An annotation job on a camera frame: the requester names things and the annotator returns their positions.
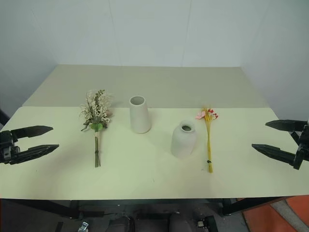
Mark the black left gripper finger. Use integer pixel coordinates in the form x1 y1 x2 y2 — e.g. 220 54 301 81
10 125 54 142
9 144 60 165

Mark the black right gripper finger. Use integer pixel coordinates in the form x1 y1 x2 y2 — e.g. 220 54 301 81
265 119 309 132
251 143 303 171

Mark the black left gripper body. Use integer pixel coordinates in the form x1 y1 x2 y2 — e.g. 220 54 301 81
0 130 21 164

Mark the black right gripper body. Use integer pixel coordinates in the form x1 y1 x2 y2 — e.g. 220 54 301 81
291 124 309 162

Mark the white bottle shaped vase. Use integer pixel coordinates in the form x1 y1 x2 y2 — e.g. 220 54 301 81
170 119 196 159

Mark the tall tapered white vase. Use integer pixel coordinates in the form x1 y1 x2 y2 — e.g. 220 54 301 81
129 95 152 134

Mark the orange floor mat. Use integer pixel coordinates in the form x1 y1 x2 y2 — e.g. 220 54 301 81
241 195 309 232

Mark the yellow stemmed pink flower bunch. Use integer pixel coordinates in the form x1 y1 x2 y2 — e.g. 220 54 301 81
195 104 220 174

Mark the white dried flower bouquet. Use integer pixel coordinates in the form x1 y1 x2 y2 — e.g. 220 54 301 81
79 89 113 168

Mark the black caster with silver bracket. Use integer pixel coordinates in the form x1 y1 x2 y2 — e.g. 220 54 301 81
196 216 216 229

